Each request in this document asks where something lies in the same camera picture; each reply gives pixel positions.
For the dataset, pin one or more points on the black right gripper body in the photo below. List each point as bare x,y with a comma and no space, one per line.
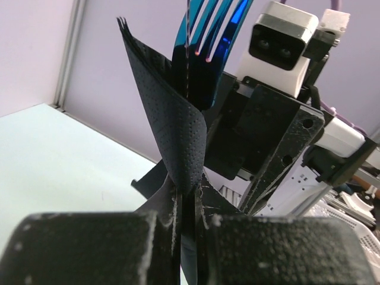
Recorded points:
245,125

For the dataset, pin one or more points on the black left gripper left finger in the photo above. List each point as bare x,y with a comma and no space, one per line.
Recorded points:
97,248

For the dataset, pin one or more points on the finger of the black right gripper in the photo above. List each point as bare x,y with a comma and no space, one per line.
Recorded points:
302,129

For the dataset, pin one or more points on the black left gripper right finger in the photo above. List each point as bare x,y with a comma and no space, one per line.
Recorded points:
237,249

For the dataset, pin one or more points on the black paper napkin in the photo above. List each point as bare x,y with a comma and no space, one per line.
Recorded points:
179,130

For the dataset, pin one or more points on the blue metal fork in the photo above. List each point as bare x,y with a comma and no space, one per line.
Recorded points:
214,27

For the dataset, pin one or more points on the purple blue metal knife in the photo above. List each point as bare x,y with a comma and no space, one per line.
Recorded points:
187,28

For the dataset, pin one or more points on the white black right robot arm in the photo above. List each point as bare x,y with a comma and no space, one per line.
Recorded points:
335,153

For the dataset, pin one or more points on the white background storage basket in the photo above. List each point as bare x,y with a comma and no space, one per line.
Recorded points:
362,222

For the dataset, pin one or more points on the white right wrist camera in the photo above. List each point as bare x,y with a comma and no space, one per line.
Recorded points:
285,40

